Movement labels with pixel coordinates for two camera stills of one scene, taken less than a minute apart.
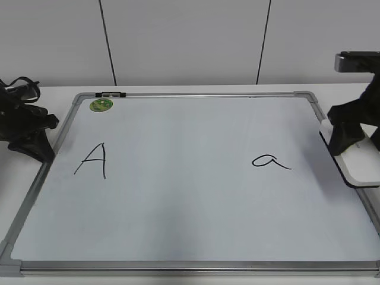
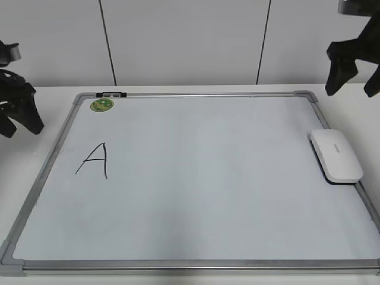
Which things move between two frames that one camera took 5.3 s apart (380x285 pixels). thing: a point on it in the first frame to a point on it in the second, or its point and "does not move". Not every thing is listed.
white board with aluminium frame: (200, 183) does not move
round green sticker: (101, 105) does not move
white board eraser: (360, 164) to (337, 161)
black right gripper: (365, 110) to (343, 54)
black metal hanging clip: (110, 94) does not move
